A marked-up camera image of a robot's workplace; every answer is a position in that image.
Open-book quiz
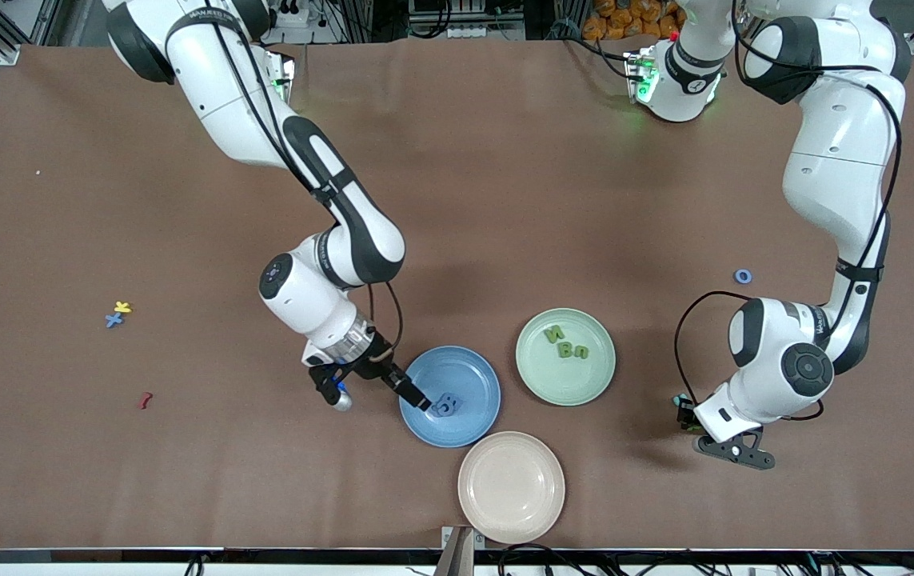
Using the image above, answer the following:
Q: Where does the orange bag pile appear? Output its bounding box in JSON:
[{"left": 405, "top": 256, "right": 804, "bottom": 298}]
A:
[{"left": 583, "top": 0, "right": 685, "bottom": 41}]

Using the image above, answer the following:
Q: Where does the brown paper table cover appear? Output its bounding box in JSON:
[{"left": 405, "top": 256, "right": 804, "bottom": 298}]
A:
[{"left": 0, "top": 36, "right": 914, "bottom": 553}]

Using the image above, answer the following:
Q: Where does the grey metal bracket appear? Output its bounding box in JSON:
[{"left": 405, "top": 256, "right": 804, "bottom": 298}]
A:
[{"left": 434, "top": 526, "right": 486, "bottom": 576}]

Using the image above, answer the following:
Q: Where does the blue plate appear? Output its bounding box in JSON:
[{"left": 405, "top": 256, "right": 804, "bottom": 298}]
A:
[{"left": 398, "top": 345, "right": 502, "bottom": 449}]

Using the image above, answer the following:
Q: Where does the beige plate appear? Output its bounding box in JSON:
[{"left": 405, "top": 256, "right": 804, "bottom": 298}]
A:
[{"left": 457, "top": 430, "right": 566, "bottom": 545}]

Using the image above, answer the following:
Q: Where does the green plate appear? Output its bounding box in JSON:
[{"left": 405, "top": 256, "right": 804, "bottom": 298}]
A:
[{"left": 515, "top": 307, "right": 617, "bottom": 407}]

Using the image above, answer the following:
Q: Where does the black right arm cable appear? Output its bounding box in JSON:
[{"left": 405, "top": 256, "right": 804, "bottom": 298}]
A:
[{"left": 213, "top": 0, "right": 405, "bottom": 361}]

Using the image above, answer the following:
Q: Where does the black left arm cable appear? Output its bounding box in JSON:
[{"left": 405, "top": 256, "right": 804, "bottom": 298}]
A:
[{"left": 673, "top": 0, "right": 905, "bottom": 421}]

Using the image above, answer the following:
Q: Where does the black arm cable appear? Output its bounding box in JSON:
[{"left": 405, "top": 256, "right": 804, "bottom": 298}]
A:
[
  {"left": 213, "top": 0, "right": 405, "bottom": 361},
  {"left": 673, "top": 0, "right": 905, "bottom": 421}
]

